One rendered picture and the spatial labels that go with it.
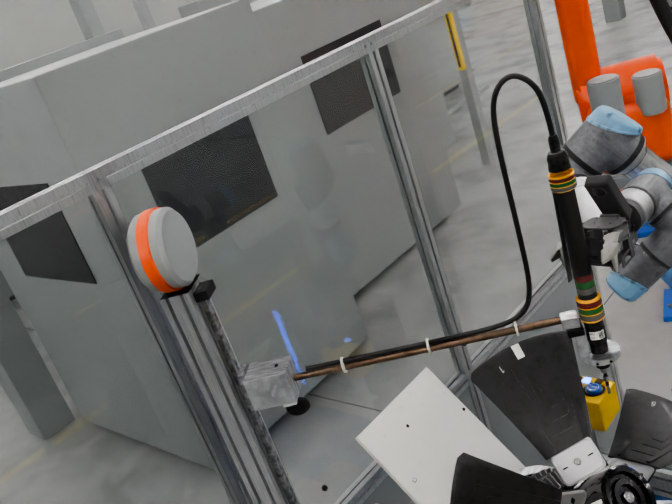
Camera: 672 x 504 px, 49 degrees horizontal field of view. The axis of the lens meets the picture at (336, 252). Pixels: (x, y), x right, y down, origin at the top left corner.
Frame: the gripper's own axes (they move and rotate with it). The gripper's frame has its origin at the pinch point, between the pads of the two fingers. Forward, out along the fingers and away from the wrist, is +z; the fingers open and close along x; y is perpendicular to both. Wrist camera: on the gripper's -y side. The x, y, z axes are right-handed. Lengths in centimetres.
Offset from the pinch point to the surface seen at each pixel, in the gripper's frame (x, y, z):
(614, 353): -3.1, 19.9, 0.2
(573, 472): 5.9, 43.5, 8.5
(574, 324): 1.8, 12.6, 3.0
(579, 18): 171, 27, -357
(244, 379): 53, 8, 40
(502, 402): 20.4, 32.1, 5.6
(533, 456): 71, 118, -63
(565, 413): 8.8, 34.8, 2.0
